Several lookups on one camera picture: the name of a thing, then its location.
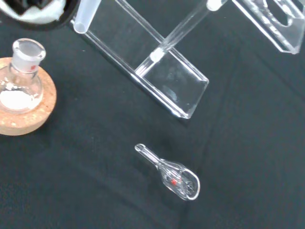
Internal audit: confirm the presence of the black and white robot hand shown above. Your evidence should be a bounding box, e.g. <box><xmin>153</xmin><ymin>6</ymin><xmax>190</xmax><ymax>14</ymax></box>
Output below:
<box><xmin>0</xmin><ymin>0</ymin><xmax>81</xmax><ymax>31</ymax></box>

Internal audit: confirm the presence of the clear acrylic funnel stand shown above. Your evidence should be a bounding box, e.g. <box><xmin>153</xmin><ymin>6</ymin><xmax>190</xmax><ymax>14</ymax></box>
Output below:
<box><xmin>70</xmin><ymin>0</ymin><xmax>305</xmax><ymax>119</ymax></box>

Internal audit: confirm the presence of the round-bottom glass flask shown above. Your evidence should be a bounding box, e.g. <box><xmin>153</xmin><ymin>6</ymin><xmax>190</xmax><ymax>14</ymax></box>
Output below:
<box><xmin>0</xmin><ymin>38</ymin><xmax>46</xmax><ymax>114</ymax></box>

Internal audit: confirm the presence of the black cloth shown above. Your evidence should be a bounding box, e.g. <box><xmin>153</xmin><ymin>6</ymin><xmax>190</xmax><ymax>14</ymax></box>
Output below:
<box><xmin>0</xmin><ymin>0</ymin><xmax>305</xmax><ymax>229</ymax></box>

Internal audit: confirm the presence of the cork ring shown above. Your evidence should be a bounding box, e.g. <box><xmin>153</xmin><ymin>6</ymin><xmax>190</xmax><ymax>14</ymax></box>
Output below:
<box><xmin>0</xmin><ymin>57</ymin><xmax>57</xmax><ymax>136</ymax></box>

